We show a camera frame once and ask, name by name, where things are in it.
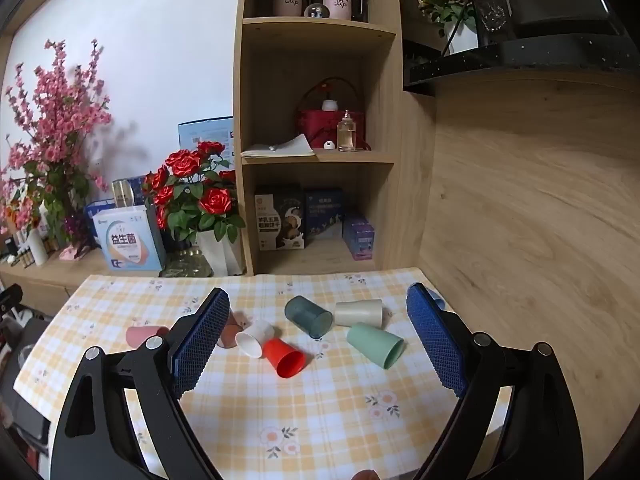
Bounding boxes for brown-red plastic cup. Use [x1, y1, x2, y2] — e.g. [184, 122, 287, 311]
[216, 310, 246, 350]

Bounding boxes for black equipment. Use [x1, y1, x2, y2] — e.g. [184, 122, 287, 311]
[0, 282, 56, 461]

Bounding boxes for dark box with bear print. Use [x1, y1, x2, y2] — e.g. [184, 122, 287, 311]
[275, 195, 307, 251]

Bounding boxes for glass perfume bottle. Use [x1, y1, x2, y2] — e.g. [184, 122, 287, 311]
[337, 110, 358, 152]

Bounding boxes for white and blue carton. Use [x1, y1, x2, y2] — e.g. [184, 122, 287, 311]
[92, 205, 166, 272]

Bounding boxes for pink blossom branches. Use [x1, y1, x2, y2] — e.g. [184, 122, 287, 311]
[0, 37, 113, 251]

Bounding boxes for black cable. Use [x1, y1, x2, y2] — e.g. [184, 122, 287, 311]
[440, 0, 476, 56]

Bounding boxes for cream plastic cup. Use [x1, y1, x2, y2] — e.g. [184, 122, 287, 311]
[334, 299, 384, 328]

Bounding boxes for red gift basket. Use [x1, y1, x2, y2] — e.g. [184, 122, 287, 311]
[298, 77, 366, 151]

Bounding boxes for clear glass dish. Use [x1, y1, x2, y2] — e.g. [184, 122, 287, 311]
[160, 247, 213, 278]

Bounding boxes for white printed box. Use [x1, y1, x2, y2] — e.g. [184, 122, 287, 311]
[255, 192, 281, 251]

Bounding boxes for dark blue printed box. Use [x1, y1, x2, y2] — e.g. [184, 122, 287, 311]
[305, 190, 346, 241]

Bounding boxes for light blue box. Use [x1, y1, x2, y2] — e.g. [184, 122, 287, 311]
[178, 117, 235, 161]

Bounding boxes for purple box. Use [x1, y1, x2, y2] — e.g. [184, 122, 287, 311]
[342, 215, 376, 261]

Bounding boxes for green plastic cup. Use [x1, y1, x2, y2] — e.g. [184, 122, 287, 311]
[346, 322, 405, 370]

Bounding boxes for white bottle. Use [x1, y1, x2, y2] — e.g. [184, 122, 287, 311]
[27, 227, 49, 266]

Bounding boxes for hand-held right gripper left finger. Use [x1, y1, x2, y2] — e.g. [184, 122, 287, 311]
[50, 287, 231, 480]

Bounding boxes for wooden shelf unit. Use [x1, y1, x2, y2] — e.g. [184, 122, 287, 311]
[232, 0, 436, 277]

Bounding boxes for stack of papers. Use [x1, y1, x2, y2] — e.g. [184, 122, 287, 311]
[241, 135, 317, 158]

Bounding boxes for gold box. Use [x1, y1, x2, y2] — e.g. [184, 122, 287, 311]
[111, 179, 136, 208]

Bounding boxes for red rose bouquet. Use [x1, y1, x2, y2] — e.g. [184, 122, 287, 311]
[142, 141, 246, 246]

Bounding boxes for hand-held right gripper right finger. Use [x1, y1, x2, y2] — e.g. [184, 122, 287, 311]
[406, 282, 583, 480]

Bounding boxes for wooden counter side panel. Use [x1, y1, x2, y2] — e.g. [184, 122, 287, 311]
[420, 67, 640, 480]

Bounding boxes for dark grey-blue plastic cup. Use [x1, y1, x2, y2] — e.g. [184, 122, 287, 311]
[284, 295, 333, 339]

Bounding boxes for pink plastic cup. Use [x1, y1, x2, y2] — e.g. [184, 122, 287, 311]
[125, 325, 171, 350]

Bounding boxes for black kitchen appliance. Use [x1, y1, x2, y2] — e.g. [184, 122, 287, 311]
[472, 0, 626, 48]

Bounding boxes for white flower pot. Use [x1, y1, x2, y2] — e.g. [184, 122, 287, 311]
[445, 17, 481, 56]

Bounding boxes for white plastic cup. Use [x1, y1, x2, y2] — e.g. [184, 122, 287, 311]
[235, 320, 276, 359]

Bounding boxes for white faceted vase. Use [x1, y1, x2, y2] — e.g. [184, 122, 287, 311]
[195, 230, 243, 277]

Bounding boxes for black speckled countertop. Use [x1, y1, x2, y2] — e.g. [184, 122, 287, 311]
[402, 35, 640, 93]

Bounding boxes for red plastic cup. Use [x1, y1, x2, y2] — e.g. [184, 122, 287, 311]
[262, 337, 307, 378]

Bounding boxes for yellow checked floral tablecloth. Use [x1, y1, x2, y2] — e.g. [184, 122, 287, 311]
[12, 267, 516, 480]

